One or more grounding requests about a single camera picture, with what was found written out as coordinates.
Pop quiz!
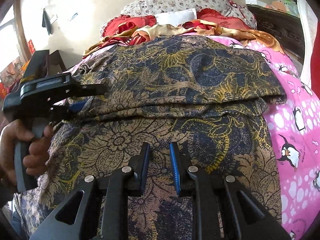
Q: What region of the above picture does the person left hand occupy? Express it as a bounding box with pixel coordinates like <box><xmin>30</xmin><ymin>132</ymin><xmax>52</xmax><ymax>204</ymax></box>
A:
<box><xmin>1</xmin><ymin>120</ymin><xmax>53</xmax><ymax>185</ymax></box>

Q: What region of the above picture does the dark wooden headboard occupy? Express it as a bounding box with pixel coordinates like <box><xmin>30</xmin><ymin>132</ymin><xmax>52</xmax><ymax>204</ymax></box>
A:
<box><xmin>247</xmin><ymin>5</ymin><xmax>305</xmax><ymax>63</ymax></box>

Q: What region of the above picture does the window with frame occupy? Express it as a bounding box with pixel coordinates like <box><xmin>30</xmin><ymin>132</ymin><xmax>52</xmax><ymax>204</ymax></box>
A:
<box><xmin>1</xmin><ymin>1</ymin><xmax>31</xmax><ymax>71</ymax></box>

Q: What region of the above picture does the red gold satin quilt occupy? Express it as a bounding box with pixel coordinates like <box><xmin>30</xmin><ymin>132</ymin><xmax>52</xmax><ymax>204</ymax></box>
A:
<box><xmin>82</xmin><ymin>20</ymin><xmax>284</xmax><ymax>58</ymax></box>

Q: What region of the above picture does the pink penguin blanket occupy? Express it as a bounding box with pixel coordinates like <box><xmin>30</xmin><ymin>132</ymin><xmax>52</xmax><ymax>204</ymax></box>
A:
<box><xmin>75</xmin><ymin>32</ymin><xmax>320</xmax><ymax>240</ymax></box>

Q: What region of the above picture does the batik floral patterned garment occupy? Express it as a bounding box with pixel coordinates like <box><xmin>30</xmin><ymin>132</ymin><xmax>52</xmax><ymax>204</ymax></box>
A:
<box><xmin>18</xmin><ymin>35</ymin><xmax>286</xmax><ymax>239</ymax></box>

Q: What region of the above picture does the floral white pillow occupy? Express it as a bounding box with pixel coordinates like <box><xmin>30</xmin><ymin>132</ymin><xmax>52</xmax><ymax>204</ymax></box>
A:
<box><xmin>120</xmin><ymin>0</ymin><xmax>258</xmax><ymax>29</ymax></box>

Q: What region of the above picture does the red ruffled pillow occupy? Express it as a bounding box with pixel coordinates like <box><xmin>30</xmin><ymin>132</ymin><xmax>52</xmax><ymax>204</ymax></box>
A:
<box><xmin>100</xmin><ymin>15</ymin><xmax>157</xmax><ymax>37</ymax></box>

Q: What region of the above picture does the red heart pillow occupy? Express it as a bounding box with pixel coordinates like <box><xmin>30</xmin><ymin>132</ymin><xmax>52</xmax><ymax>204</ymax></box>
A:
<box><xmin>197</xmin><ymin>8</ymin><xmax>251</xmax><ymax>30</ymax></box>

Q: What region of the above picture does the dark wooden nightstand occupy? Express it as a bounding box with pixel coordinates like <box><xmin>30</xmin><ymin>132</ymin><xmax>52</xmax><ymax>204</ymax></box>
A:
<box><xmin>23</xmin><ymin>50</ymin><xmax>66</xmax><ymax>79</ymax></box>

